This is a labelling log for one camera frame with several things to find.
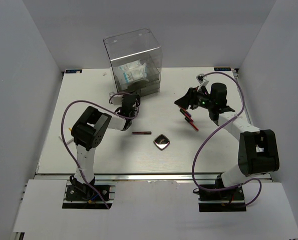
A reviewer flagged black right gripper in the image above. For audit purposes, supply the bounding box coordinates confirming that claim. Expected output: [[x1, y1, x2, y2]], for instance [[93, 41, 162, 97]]
[[174, 86, 214, 110]]

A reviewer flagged red black lipstick pen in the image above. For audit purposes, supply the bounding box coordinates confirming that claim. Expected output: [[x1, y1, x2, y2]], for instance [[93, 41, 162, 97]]
[[179, 108, 199, 132]]

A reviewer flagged cotton pad packet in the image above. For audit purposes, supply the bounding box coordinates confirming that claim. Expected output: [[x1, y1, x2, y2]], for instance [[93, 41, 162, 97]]
[[117, 69, 147, 86], [118, 60, 147, 76]]

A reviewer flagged clear acrylic drawer organizer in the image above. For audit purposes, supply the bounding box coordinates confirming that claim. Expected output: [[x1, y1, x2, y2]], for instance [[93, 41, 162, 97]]
[[103, 28, 163, 97]]

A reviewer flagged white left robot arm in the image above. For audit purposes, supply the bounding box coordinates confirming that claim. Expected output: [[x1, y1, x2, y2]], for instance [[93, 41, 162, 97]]
[[70, 90, 141, 200]]

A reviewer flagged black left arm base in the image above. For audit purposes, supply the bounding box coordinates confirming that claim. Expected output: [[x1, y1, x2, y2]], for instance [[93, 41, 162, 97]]
[[62, 175, 115, 210]]

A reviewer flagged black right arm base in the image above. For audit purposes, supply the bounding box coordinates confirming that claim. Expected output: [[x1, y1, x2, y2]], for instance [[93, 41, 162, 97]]
[[192, 187, 246, 213]]

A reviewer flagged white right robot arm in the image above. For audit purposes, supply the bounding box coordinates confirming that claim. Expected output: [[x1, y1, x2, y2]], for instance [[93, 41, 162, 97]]
[[174, 83, 279, 200]]

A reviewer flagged dark lip gloss tube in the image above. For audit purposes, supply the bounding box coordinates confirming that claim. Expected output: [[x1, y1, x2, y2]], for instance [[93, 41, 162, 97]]
[[132, 131, 152, 135]]

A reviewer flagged blue label right corner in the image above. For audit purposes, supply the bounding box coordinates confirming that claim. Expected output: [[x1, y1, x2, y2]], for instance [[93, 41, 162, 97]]
[[214, 67, 231, 72]]

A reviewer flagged blue label corner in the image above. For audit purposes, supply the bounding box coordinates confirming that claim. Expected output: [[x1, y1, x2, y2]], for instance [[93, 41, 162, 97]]
[[214, 67, 231, 72], [65, 69, 82, 74]]

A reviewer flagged black square compact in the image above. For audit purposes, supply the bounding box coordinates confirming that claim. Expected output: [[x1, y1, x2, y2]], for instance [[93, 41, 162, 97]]
[[153, 134, 170, 151]]

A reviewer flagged blue label left corner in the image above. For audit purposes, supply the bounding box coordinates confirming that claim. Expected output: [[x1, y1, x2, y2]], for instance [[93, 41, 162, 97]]
[[65, 69, 82, 74]]

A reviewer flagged white card with yellow mark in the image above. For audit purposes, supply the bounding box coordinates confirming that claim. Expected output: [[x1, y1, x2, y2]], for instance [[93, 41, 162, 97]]
[[63, 127, 74, 145]]

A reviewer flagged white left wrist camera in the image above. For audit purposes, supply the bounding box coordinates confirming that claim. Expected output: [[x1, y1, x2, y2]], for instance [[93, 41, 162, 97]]
[[109, 92, 124, 106]]

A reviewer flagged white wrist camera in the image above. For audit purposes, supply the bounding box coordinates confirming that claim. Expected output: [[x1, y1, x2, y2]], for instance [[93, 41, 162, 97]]
[[109, 92, 124, 106], [196, 73, 209, 92]]

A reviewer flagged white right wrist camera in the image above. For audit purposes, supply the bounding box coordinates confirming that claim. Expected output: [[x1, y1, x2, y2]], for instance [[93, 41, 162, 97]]
[[196, 73, 209, 92]]

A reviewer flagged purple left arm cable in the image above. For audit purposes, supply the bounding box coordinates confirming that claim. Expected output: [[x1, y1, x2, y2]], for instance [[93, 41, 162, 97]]
[[61, 92, 141, 210]]

